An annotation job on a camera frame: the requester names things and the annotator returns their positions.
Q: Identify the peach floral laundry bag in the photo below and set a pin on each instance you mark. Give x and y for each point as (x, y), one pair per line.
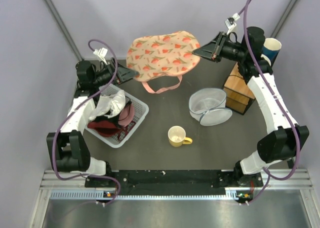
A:
(167, 55)

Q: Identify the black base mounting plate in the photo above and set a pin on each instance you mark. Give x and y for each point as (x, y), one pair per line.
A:
(182, 182)

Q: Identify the wooden black frame shelf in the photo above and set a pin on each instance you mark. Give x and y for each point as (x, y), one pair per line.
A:
(239, 97)

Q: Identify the white plastic basket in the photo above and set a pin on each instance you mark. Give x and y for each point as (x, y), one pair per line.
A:
(117, 116)

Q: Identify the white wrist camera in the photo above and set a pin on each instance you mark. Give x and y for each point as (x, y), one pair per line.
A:
(101, 53)
(230, 23)

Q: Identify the white garment in basket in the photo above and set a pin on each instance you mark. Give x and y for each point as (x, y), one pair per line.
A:
(109, 106)

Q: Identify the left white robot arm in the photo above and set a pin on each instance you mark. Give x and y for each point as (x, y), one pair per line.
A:
(67, 148)

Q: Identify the pink bra in basket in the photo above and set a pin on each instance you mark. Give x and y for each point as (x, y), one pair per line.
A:
(126, 116)

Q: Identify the blue white mug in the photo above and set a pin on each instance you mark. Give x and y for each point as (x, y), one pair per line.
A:
(271, 48)

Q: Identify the white bowl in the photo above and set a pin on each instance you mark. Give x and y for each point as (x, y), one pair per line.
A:
(266, 59)

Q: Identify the dark red bra in basket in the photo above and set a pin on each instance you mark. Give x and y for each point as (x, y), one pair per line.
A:
(104, 128)

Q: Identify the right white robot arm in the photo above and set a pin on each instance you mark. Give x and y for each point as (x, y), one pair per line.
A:
(285, 137)

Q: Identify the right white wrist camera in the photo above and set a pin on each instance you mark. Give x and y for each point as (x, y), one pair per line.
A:
(230, 23)

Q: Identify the yellow mug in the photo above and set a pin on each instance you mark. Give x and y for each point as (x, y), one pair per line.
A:
(177, 137)

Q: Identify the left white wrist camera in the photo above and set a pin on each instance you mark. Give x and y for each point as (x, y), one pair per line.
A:
(101, 53)

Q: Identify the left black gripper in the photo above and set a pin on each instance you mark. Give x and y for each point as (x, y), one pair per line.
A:
(125, 74)

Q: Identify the white mesh laundry bag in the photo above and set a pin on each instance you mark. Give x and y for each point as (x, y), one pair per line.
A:
(208, 107)

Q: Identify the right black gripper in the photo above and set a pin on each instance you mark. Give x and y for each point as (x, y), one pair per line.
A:
(213, 50)

